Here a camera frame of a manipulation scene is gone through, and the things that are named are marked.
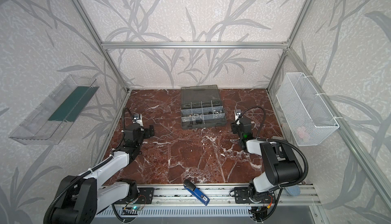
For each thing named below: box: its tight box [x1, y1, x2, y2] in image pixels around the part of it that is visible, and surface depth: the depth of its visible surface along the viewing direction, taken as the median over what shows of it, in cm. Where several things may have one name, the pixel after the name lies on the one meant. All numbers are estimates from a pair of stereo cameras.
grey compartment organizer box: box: [180, 84, 227, 130], surface depth 107 cm
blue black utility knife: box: [183, 179, 211, 206], surface depth 73 cm
